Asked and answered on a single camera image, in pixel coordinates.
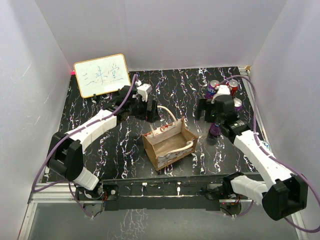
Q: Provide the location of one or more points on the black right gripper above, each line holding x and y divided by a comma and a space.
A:
202, 105

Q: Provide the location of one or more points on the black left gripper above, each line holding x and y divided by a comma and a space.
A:
143, 116

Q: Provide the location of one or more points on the purple Fanta can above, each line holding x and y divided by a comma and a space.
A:
212, 88
238, 104

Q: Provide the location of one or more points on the red soda can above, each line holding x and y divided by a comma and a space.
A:
215, 129

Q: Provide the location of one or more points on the patterned canvas tote bag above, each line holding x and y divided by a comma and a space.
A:
169, 143

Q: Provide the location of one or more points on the red Coca-Cola can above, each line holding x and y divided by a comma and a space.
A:
233, 87

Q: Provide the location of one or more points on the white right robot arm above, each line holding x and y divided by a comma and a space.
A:
282, 192

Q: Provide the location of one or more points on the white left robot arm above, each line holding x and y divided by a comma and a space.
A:
66, 149

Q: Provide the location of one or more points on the small framed whiteboard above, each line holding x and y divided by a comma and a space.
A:
101, 75

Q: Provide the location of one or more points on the blue lidded jar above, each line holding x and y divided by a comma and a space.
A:
266, 145

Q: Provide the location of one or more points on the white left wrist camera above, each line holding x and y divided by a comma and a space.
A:
143, 89

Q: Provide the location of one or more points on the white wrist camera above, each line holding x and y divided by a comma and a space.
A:
222, 90
143, 89

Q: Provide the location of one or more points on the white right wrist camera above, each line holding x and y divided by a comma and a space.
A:
222, 90

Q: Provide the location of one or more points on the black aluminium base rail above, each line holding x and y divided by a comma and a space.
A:
165, 208

